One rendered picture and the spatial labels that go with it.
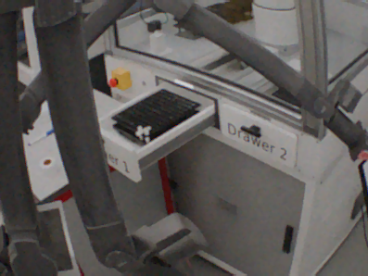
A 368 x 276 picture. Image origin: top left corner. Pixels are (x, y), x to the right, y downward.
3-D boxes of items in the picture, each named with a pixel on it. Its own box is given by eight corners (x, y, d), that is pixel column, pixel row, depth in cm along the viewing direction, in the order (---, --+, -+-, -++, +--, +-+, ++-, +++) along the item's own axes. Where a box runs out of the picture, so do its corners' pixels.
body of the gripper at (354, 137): (362, 122, 99) (346, 106, 97) (371, 145, 91) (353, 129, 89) (348, 140, 102) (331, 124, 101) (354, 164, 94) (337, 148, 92)
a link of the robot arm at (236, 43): (148, 6, 91) (146, 6, 81) (163, -13, 90) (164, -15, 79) (310, 113, 99) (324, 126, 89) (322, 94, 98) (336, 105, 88)
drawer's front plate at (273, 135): (292, 169, 132) (294, 138, 126) (222, 135, 150) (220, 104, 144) (296, 166, 133) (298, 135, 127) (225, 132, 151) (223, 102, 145)
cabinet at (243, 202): (288, 311, 171) (319, 183, 127) (138, 224, 237) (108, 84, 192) (378, 199, 222) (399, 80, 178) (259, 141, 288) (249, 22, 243)
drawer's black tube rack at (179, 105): (148, 155, 142) (145, 136, 139) (114, 133, 154) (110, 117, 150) (202, 121, 154) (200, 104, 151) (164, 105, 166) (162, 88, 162)
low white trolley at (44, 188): (98, 313, 181) (40, 200, 139) (36, 247, 221) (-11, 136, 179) (185, 258, 213) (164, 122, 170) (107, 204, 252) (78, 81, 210)
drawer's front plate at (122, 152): (137, 183, 135) (130, 151, 128) (83, 145, 153) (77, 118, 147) (142, 180, 136) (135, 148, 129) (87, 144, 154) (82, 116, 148)
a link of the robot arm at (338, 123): (317, 119, 97) (324, 126, 92) (331, 95, 96) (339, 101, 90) (335, 135, 98) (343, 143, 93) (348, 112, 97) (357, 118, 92)
